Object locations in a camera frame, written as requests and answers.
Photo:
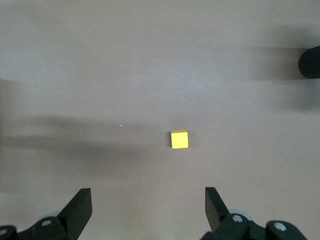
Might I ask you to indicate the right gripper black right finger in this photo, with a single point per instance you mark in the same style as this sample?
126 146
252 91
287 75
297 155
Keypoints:
217 215

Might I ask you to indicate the black round object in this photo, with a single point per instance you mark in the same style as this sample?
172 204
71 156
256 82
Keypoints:
311 62

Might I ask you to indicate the brown table cover sheet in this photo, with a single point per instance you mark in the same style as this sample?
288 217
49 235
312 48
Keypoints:
125 62

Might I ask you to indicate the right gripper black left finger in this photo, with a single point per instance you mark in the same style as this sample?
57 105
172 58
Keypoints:
75 215

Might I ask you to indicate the yellow cube block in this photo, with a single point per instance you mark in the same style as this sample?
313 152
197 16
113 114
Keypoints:
179 140

